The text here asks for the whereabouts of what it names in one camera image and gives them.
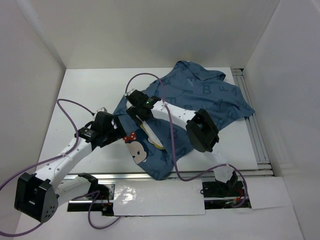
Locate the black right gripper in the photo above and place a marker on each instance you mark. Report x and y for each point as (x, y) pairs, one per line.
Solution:
(133, 112)

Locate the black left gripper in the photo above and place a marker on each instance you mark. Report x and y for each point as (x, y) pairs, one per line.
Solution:
(117, 133)

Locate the white pillow with yellow edge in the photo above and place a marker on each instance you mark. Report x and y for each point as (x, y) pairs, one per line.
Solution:
(152, 138)

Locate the blue cartoon print pillowcase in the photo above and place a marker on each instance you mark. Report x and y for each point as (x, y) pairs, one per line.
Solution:
(192, 87)

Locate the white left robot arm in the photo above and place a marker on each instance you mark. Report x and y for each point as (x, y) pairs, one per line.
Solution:
(39, 194)

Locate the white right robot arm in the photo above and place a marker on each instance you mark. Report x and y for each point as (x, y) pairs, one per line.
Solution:
(202, 131)

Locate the white cover sheet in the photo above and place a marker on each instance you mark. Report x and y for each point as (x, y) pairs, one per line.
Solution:
(158, 198)

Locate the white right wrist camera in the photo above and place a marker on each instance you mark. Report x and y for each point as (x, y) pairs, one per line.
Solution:
(128, 93)

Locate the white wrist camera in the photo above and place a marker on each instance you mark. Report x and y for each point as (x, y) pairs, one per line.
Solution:
(128, 93)
(102, 110)

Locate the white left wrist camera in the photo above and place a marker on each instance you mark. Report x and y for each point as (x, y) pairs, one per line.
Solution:
(102, 110)

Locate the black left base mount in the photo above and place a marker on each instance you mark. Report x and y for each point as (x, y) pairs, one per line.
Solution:
(99, 196)

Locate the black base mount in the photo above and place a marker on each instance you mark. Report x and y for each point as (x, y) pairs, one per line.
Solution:
(216, 197)
(99, 196)

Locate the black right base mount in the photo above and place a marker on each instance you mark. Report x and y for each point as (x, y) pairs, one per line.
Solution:
(216, 197)

